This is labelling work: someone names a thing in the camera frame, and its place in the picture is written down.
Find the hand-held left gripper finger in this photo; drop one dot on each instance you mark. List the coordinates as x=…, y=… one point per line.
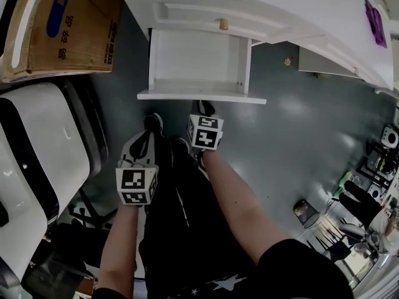
x=153, y=122

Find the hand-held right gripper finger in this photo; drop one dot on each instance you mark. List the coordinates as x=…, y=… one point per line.
x=206, y=106

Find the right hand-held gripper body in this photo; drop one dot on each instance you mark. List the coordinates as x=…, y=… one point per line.
x=204, y=134

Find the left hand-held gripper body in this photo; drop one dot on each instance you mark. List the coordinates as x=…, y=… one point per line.
x=134, y=181

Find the white drawer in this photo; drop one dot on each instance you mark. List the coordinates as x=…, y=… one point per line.
x=193, y=58

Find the person's right forearm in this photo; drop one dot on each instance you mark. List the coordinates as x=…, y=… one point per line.
x=237, y=207

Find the person's left forearm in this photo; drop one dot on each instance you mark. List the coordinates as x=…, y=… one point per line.
x=120, y=244

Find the gold drawer knob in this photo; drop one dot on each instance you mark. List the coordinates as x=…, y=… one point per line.
x=223, y=24

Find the white dressing table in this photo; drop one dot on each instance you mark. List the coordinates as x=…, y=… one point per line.
x=311, y=8

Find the person's black shoe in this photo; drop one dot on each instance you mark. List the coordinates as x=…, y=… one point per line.
x=181, y=145

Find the black chair base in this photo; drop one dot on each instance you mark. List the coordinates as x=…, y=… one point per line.
x=90, y=213

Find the person's black trousers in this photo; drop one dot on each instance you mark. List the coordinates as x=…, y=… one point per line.
x=187, y=223

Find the small paper scrap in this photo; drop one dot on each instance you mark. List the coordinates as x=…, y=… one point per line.
x=287, y=61

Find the white and black appliance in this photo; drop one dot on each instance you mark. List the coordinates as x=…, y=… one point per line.
x=40, y=148

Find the black mesh waste bin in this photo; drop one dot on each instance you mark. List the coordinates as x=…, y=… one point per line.
x=307, y=214

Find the brown cardboard box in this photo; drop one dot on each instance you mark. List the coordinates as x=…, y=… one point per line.
x=62, y=26

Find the green object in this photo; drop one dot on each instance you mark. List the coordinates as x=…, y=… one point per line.
x=345, y=181

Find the person's black star shirt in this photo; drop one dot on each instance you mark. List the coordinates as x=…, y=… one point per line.
x=296, y=276

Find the black metal chair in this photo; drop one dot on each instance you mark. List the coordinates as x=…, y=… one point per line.
x=333, y=244

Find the purple cloth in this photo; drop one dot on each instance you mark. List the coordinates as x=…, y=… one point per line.
x=375, y=22

